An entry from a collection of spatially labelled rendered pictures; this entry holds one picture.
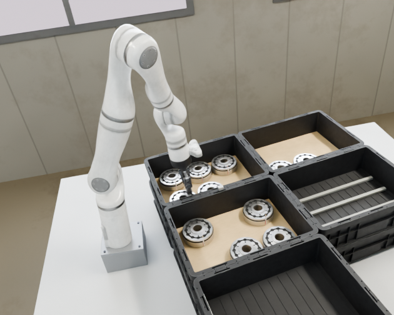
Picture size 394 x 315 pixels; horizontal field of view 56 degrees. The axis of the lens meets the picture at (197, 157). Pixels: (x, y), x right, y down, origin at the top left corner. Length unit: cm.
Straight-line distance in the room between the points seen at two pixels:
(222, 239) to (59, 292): 59
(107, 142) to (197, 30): 176
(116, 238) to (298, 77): 217
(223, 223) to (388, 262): 56
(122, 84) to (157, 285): 69
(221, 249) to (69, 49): 190
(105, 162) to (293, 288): 65
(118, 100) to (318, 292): 76
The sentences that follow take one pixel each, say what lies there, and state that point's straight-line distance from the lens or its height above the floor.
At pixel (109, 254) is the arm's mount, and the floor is 79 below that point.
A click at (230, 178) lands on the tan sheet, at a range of 148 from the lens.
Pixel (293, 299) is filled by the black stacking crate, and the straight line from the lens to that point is 113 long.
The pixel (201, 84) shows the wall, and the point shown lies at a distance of 286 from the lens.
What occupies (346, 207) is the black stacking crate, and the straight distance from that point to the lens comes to 139.
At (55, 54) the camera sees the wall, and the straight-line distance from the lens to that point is 276.
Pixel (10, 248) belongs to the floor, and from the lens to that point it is 276.
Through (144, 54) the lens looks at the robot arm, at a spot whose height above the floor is 146.
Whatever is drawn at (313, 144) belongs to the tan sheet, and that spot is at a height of 83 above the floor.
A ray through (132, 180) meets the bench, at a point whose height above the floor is 70.
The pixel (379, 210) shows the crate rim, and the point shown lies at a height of 93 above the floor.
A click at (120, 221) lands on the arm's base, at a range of 127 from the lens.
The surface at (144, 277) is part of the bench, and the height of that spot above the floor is 70.
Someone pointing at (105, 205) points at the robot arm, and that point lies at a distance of 122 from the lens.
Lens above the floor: 177
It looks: 36 degrees down
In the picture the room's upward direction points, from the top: 7 degrees counter-clockwise
